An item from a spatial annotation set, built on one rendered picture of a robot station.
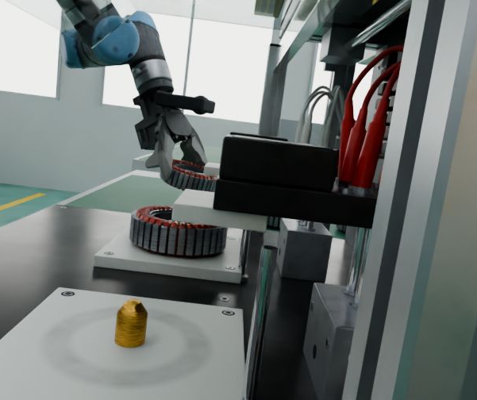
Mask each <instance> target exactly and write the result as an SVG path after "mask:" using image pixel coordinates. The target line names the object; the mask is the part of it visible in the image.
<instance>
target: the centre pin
mask: <svg viewBox="0 0 477 400"><path fill-rule="evenodd" d="M147 320H148V312H147V310H146V309H145V308H144V306H143V304H142V302H141V301H140V300H139V299H135V298H131V299H128V300H127V301H126V302H125V303H124V304H123V305H122V306H121V308H120V309H119V310H118V311H117V320H116V329H115V338H114V342H115V343H116V344H117V345H119V346H121V347H124V348H135V347H139V346H141V345H142V344H144V342H145V336H146V328H147Z"/></svg>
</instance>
